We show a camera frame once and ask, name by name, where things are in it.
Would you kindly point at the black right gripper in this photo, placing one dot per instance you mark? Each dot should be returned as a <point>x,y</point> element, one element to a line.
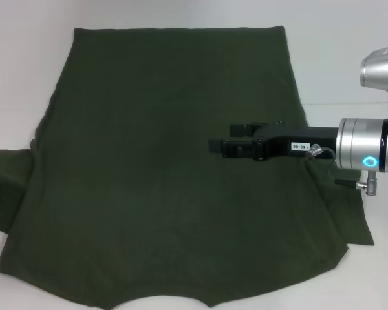
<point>278,142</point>

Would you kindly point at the dark green shirt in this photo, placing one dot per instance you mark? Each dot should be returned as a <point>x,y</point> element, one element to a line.
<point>148,129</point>

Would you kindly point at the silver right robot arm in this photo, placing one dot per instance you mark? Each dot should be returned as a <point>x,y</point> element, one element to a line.
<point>355,145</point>

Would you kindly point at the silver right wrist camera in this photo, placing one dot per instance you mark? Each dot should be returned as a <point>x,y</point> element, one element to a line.
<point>381,71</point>

